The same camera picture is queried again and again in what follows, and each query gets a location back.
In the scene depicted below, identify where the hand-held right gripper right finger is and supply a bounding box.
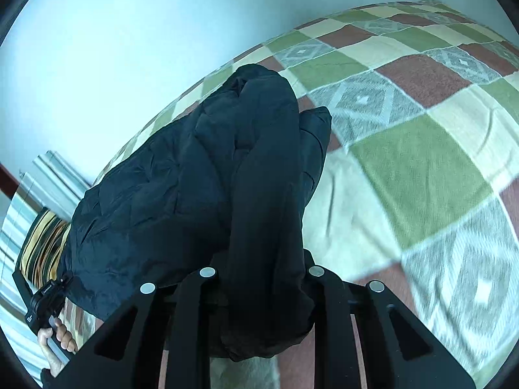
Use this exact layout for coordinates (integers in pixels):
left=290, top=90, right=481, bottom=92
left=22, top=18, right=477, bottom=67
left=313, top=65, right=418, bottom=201
left=302, top=265, right=477, bottom=389

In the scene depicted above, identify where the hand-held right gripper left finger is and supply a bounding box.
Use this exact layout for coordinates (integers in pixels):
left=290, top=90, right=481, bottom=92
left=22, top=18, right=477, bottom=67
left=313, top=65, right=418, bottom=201
left=75, top=266, right=222, bottom=389

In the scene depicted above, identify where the black puffer jacket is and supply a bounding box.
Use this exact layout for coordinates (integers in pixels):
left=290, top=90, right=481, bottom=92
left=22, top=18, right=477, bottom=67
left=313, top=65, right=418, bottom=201
left=61, top=64, right=333, bottom=364

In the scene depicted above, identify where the checkered bed quilt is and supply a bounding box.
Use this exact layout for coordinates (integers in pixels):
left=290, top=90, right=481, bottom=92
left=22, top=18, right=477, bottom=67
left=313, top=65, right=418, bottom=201
left=61, top=0, right=519, bottom=389

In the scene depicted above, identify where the striped headboard cushion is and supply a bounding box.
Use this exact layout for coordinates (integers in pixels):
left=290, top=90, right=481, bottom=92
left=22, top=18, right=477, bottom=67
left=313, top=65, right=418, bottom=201
left=0, top=150, right=92, bottom=373

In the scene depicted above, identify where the person's left hand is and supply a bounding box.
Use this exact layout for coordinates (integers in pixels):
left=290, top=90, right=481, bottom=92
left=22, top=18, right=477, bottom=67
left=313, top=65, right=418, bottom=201
left=36, top=318, right=78, bottom=376

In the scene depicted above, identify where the brown wooden door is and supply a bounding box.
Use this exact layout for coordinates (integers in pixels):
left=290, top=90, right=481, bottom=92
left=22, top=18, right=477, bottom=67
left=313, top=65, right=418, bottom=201
left=0, top=163, right=21, bottom=197

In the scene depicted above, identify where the black and yellow striped pillow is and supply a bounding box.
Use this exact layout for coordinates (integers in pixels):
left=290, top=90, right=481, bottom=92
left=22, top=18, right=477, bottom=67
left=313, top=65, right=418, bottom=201
left=15, top=208, right=73, bottom=289

